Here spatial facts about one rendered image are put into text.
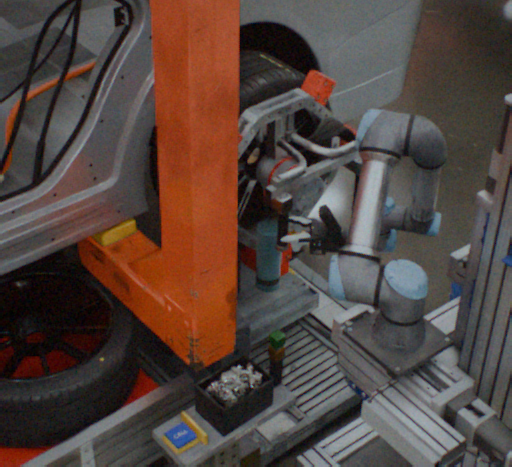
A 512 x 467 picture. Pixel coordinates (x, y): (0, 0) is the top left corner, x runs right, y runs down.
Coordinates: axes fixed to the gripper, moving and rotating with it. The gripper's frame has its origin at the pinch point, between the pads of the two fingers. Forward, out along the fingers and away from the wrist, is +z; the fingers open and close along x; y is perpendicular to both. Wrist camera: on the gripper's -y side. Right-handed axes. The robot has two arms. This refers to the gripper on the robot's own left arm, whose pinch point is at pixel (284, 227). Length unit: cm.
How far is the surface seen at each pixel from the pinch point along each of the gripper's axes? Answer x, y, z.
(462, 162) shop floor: 172, 83, -81
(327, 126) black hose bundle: 29.1, -20.7, -11.4
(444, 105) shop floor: 228, 83, -75
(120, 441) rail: -47, 53, 46
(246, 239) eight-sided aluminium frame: 16.1, 18.5, 13.4
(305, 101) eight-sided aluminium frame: 32.7, -27.5, -3.7
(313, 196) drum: 17.4, -0.6, -8.5
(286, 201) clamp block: -1.3, -11.3, -0.4
